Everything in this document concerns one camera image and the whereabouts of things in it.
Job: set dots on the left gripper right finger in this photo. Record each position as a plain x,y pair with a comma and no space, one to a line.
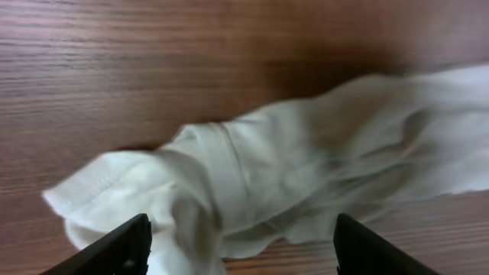
360,251

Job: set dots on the white and beige cloth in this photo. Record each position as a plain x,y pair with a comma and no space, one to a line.
228,189

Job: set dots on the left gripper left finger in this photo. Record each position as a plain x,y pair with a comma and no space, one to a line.
123,251

